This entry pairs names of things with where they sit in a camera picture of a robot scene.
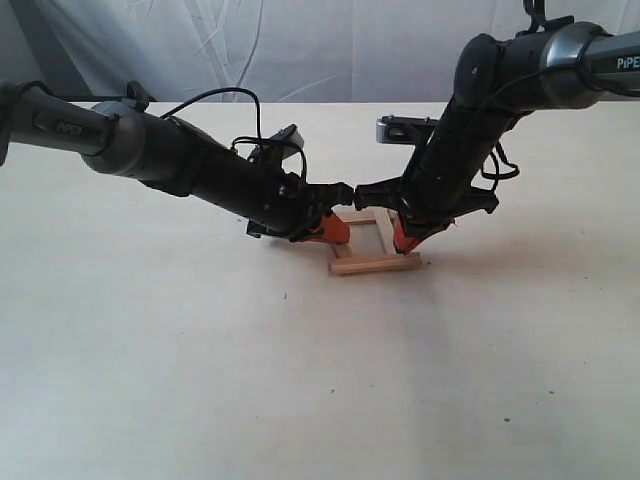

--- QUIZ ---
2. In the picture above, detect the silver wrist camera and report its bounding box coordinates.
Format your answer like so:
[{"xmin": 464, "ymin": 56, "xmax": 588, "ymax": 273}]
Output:
[
  {"xmin": 248, "ymin": 124, "xmax": 304, "ymax": 166},
  {"xmin": 376, "ymin": 115, "xmax": 438, "ymax": 145}
]

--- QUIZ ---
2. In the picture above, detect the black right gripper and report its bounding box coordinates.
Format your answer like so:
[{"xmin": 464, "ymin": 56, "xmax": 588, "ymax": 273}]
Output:
[{"xmin": 354, "ymin": 100, "xmax": 499, "ymax": 254}]

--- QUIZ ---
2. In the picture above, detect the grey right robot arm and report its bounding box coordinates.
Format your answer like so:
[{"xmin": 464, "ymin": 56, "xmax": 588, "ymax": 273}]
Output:
[{"xmin": 354, "ymin": 19, "xmax": 639, "ymax": 255}]

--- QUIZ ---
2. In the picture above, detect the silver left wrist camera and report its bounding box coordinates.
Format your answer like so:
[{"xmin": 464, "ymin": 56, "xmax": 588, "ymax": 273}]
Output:
[{"xmin": 248, "ymin": 124, "xmax": 304, "ymax": 166}]

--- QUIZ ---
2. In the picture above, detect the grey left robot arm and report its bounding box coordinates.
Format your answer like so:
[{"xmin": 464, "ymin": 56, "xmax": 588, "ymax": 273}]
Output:
[{"xmin": 1, "ymin": 81, "xmax": 353, "ymax": 245}]

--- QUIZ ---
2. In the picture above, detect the light wood stick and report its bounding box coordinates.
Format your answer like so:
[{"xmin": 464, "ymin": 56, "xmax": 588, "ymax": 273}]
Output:
[
  {"xmin": 329, "ymin": 253, "xmax": 422, "ymax": 276},
  {"xmin": 337, "ymin": 210, "xmax": 376, "ymax": 226},
  {"xmin": 332, "ymin": 244, "xmax": 352, "ymax": 259},
  {"xmin": 373, "ymin": 207, "xmax": 397, "ymax": 255}
]

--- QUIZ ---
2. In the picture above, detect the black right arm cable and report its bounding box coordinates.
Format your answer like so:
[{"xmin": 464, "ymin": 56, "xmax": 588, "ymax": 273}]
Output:
[{"xmin": 479, "ymin": 0, "xmax": 571, "ymax": 191}]

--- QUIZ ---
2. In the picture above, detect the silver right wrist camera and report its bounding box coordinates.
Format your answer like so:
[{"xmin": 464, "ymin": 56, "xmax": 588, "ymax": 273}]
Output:
[{"xmin": 376, "ymin": 115, "xmax": 438, "ymax": 145}]

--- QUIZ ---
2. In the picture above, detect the white backdrop cloth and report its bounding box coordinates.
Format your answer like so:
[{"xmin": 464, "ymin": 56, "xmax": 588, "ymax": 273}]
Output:
[{"xmin": 1, "ymin": 0, "xmax": 529, "ymax": 103}]

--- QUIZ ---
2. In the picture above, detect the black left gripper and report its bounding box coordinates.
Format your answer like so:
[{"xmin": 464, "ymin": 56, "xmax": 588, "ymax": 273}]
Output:
[{"xmin": 192, "ymin": 147, "xmax": 351, "ymax": 245}]

